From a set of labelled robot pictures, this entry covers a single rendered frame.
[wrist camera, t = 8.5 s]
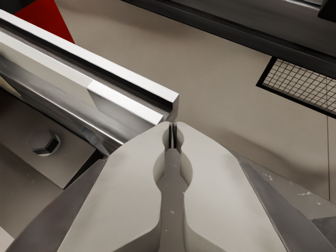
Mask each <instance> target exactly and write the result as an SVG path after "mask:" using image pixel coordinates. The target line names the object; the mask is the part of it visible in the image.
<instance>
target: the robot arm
mask: <svg viewBox="0 0 336 252"><path fill-rule="evenodd" d="M172 133H173V148H174V149H176V150H177V151H178V152H179V154H180V155H181V157H180V175H181V177H182V178H183V179H184V180H185V182H186V184H187V186H188V189H187V190H186V191H185V193H184V201H183V214H182V232H183V245H184V250H185V252H336V249H335V248H334V247H333V245H332V244H331V243H330V242H329V241H328V239H327V238H326V237H325V236H324V235H323V234H322V233H321V231H320V230H319V229H318V228H317V227H316V226H315V225H314V224H313V223H312V222H311V221H310V220H309V219H308V218H307V217H306V216H305V215H304V214H303V213H302V212H301V211H300V210H299V209H298V208H297V207H295V206H294V205H293V204H292V203H291V202H290V201H289V200H288V199H287V198H286V197H285V196H284V195H282V194H281V193H280V192H279V191H278V190H277V189H276V188H275V187H274V186H273V185H272V184H271V183H269V182H268V181H267V180H266V179H265V178H264V177H263V176H262V175H261V174H260V173H259V172H258V171H256V170H255V169H254V168H253V167H252V166H251V165H250V164H249V163H248V162H240V161H239V160H238V159H237V158H236V157H235V156H234V155H232V154H231V153H230V152H229V151H228V150H227V149H225V148H224V147H223V146H221V145H220V144H219V143H217V142H216V141H214V140H213V139H211V138H209V137H208V136H206V135H204V134H203V133H201V132H199V131H197V130H196V129H194V128H192V127H191V126H189V125H187V124H186V123H184V122H180V121H177V122H169V121H164V122H161V123H160V124H158V125H156V126H154V127H152V128H151V129H149V130H147V131H145V132H143V133H141V134H140V135H138V136H136V137H134V138H133V139H131V140H129V141H128V142H126V143H125V144H123V145H122V146H120V147H119V148H118V149H117V150H115V151H114V152H113V153H112V154H111V155H110V156H109V157H108V158H107V159H99V160H97V161H96V162H95V163H94V164H93V165H92V166H91V167H90V168H88V169H87V170H86V171H85V172H84V173H83V174H82V175H81V176H79V177H78V178H77V179H76V180H75V181H74V182H73V183H72V184H70V185H69V186H68V187H67V188H66V189H65V190H64V191H63V192H61V193H60V194H59V195H58V196H57V197H56V198H55V199H54V200H52V201H51V202H50V203H49V204H48V205H47V206H46V207H45V208H43V209H42V210H41V211H40V212H39V213H38V214H37V215H36V216H35V217H34V218H33V219H32V220H31V221H30V222H29V223H28V224H27V226H26V227H25V228H24V229H23V230H22V231H21V232H20V233H19V235H18V236H17V237H16V238H15V239H14V241H13V242H12V243H11V244H10V245H9V247H8V248H7V249H6V251H5V252H158V251H159V248H160V241H161V230H162V194H161V191H160V190H159V188H158V187H157V184H158V182H159V181H160V179H161V178H162V177H163V176H164V174H165V153H166V152H167V151H168V149H171V147H172Z"/></svg>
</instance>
